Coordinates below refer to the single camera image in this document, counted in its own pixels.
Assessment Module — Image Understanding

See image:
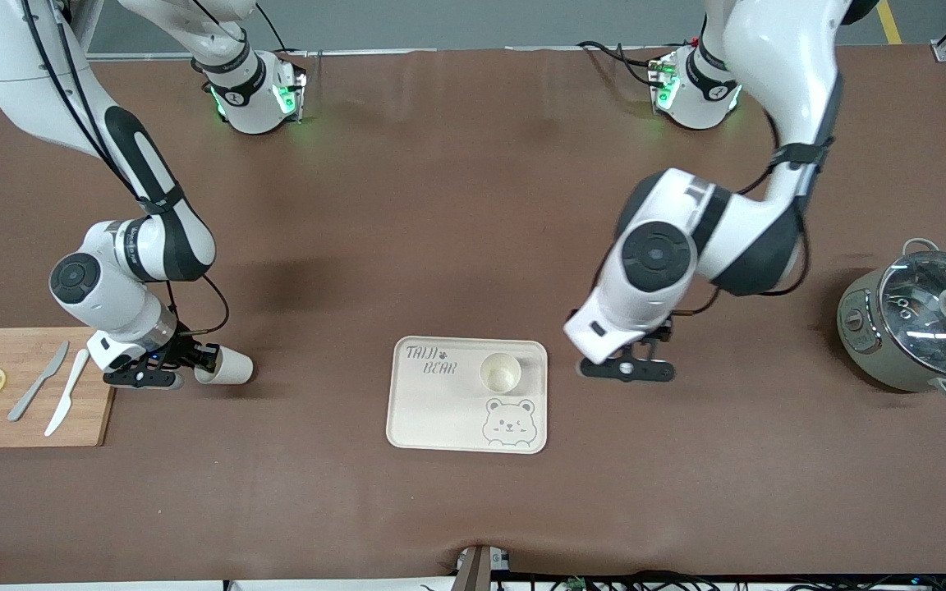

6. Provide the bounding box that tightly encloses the white plastic cup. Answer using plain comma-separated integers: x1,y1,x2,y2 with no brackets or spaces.
479,351,522,393
194,346,255,386

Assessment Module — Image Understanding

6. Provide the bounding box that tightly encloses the cream bear print tray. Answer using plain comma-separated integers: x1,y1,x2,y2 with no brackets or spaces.
385,336,549,455

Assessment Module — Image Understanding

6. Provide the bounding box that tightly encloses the white plastic knife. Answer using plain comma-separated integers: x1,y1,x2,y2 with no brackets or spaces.
44,349,91,438

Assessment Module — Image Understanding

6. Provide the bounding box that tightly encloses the grey plastic knife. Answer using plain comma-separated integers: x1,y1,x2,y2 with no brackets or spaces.
7,341,71,423

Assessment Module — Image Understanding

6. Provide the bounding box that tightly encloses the wooden cutting board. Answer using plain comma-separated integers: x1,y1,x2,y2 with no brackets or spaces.
0,327,129,449

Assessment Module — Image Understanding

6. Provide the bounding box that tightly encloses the brown table mat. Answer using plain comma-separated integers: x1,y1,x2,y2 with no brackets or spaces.
0,45,946,585

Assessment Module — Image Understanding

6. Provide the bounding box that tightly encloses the grey-green electric pot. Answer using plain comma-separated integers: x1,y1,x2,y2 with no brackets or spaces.
837,238,946,401

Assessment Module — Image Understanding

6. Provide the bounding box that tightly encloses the glass pot lid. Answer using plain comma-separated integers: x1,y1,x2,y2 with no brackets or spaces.
879,250,946,378

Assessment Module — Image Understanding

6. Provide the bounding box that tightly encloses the black right camera mount plate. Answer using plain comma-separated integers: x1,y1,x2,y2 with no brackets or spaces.
102,365,184,392

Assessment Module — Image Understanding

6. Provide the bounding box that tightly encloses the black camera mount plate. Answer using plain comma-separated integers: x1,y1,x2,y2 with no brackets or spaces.
102,365,184,392
578,345,677,384

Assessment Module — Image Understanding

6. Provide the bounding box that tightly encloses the black left camera mount plate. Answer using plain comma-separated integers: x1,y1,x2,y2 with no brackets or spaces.
578,345,677,384

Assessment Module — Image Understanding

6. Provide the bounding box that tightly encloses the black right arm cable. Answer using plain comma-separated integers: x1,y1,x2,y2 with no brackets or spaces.
21,0,232,337

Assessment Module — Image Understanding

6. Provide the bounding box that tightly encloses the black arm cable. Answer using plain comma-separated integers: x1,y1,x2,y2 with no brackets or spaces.
21,0,232,337
682,107,843,317

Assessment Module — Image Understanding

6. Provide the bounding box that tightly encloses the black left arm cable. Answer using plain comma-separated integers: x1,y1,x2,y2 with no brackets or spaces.
682,107,843,317

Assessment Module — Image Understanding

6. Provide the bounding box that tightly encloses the black base cable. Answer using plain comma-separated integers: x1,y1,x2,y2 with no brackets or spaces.
255,0,310,58
577,39,663,87

